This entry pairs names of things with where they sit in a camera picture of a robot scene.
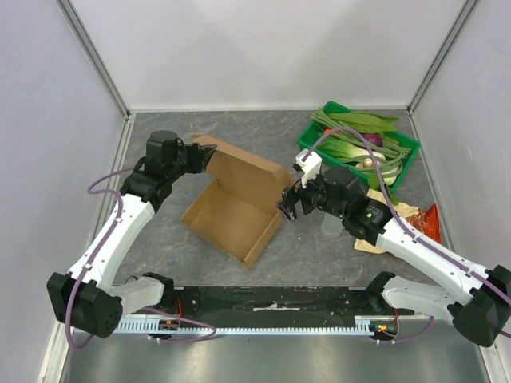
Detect green leafy vegetables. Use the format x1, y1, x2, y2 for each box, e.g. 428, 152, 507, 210
327, 112, 399, 133

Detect red onion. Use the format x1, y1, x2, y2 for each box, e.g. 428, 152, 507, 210
363, 133, 383, 147

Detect brown cardboard box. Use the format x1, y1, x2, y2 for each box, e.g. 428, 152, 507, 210
180, 134, 293, 268

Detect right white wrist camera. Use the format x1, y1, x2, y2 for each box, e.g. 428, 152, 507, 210
295, 148, 322, 188

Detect white mushroom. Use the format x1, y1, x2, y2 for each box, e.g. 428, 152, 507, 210
355, 157, 386, 169

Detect red chip bag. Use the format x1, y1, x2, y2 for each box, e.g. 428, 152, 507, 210
406, 203, 442, 243

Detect clear plastic water bottle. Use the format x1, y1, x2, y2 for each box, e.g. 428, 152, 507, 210
320, 214, 343, 238

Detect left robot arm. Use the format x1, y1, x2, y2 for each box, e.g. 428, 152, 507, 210
46, 130, 216, 349

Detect green plastic tray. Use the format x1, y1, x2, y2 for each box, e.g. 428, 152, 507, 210
297, 101, 421, 191

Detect beige paper bag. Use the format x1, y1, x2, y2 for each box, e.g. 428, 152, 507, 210
354, 188, 420, 255

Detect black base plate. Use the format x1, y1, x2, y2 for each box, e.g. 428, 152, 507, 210
129, 285, 416, 329

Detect green long beans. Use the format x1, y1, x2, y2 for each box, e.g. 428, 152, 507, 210
311, 109, 410, 167

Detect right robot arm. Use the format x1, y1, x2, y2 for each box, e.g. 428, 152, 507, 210
276, 164, 510, 347

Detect white slotted cable duct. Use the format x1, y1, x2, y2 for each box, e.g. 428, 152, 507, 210
113, 315, 374, 336

